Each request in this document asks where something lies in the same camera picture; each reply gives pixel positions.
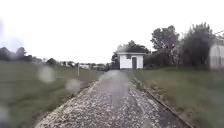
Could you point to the distant tree line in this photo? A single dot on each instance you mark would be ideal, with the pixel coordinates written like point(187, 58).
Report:
point(16, 55)

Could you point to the grass field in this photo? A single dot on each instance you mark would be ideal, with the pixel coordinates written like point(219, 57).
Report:
point(23, 93)

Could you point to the grey gravel path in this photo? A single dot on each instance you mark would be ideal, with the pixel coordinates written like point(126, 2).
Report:
point(111, 100)

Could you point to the distant low buildings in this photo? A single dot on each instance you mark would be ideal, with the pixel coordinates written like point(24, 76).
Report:
point(85, 65)

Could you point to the short pale post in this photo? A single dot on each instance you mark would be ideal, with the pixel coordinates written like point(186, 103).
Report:
point(78, 70)

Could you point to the group of dark trees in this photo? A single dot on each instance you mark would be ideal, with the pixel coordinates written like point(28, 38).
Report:
point(173, 48)

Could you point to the grass slope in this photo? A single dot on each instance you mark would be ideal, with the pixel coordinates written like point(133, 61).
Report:
point(186, 90)

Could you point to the pale long building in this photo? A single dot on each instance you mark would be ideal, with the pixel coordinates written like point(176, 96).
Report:
point(217, 55)

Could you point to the small white shed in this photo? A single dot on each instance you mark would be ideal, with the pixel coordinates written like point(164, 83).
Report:
point(131, 60)

